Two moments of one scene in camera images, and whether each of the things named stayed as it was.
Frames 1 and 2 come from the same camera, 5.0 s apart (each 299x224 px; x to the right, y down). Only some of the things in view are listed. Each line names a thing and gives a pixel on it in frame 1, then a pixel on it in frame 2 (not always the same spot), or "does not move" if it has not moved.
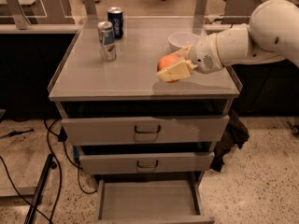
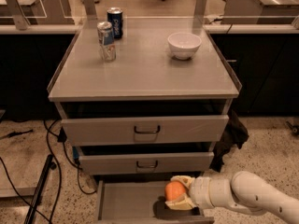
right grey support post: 201,4 does not move
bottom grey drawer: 175,201 does not move
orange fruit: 165,62 -> 173,189
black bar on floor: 33,209 does not move
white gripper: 204,57 -> 200,190
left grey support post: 21,19 does not move
